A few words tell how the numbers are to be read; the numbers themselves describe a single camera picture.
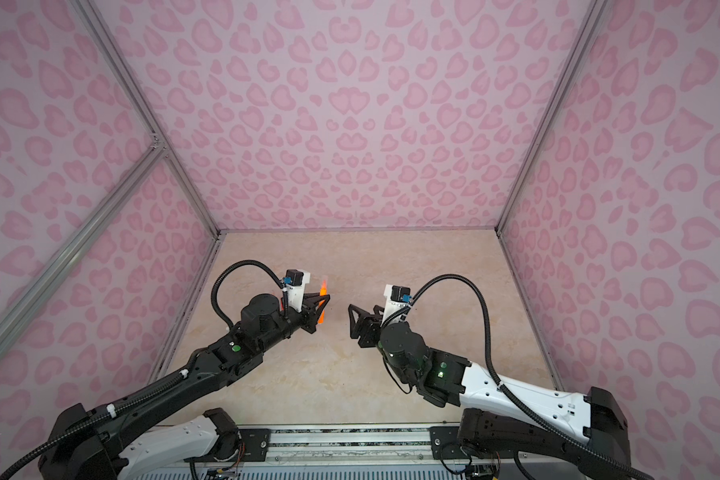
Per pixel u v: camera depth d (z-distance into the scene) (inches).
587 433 15.9
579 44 29.0
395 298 23.2
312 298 27.2
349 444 29.5
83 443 15.5
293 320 26.0
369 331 23.3
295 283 25.2
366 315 23.4
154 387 18.6
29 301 22.0
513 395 17.8
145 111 33.3
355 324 25.6
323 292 28.9
